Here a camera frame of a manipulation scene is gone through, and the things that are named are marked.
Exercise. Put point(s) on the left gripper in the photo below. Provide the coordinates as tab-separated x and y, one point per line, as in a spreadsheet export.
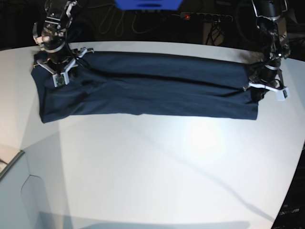
269	74

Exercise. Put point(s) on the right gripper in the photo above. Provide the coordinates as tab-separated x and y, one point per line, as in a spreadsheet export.
83	63

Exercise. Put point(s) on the dark blue t-shirt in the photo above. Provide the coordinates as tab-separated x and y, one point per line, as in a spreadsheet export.
152	84

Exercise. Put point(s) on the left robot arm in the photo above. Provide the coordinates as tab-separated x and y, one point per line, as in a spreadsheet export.
270	21

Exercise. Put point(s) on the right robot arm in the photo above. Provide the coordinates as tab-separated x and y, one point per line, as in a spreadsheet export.
64	23

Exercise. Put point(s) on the black power strip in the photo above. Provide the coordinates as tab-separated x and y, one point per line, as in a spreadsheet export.
206	17

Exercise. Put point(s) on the blue plastic bin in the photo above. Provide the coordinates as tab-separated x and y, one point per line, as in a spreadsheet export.
148	4

